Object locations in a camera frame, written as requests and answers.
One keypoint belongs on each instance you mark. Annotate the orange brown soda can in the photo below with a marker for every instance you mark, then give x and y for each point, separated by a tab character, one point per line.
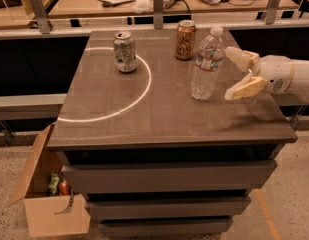
185	39

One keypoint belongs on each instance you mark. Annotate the grey drawer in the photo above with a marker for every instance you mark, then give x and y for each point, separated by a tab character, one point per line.
168	177
167	208
165	227

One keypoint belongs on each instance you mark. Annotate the open cardboard box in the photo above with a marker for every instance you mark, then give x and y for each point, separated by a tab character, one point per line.
47	215

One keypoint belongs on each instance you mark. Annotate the white green soda can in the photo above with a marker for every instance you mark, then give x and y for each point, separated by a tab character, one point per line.
124	51

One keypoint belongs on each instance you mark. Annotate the middle grey drawer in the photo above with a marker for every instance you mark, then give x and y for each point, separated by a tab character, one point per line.
167	208

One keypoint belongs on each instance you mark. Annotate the bottom grey drawer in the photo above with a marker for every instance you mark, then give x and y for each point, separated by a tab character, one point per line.
165	227

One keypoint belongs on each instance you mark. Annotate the left metal bracket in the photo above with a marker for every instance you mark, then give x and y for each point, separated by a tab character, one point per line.
41	16

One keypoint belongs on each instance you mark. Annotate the white face mask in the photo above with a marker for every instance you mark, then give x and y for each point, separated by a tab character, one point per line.
140	6

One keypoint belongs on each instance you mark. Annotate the green snack bag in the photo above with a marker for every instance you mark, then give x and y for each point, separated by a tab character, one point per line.
55	179

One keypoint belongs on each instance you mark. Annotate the clear plastic water bottle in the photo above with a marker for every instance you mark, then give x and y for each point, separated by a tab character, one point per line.
208	62

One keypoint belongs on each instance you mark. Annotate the middle metal bracket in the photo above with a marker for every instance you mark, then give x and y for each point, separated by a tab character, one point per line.
158	14

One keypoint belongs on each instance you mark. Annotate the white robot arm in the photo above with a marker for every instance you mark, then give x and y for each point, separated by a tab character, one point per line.
299	85

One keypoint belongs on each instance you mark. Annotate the red can in box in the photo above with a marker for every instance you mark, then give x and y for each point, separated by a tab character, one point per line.
64	188

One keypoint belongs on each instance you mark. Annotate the metal bracket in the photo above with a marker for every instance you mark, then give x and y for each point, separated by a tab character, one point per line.
273	4
41	16
158	14

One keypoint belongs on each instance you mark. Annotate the grey drawer cabinet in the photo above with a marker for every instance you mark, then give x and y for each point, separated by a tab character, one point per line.
149	116

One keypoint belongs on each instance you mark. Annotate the top grey drawer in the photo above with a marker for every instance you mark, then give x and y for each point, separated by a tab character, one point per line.
168	177

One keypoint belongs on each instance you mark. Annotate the right metal bracket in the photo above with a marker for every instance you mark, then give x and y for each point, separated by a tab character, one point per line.
273	4

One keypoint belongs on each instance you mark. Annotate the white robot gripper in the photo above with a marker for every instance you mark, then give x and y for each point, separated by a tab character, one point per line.
275	73

